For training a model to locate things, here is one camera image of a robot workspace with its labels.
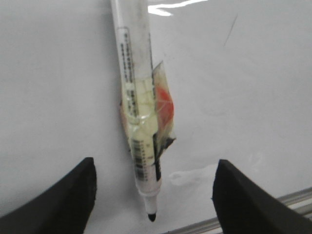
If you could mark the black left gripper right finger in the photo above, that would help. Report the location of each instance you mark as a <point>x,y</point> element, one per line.
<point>242,207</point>

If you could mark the white whiteboard with aluminium frame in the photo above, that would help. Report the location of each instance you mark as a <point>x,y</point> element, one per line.
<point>240,75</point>

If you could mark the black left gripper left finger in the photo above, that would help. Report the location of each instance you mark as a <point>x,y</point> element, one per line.
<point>62,209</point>

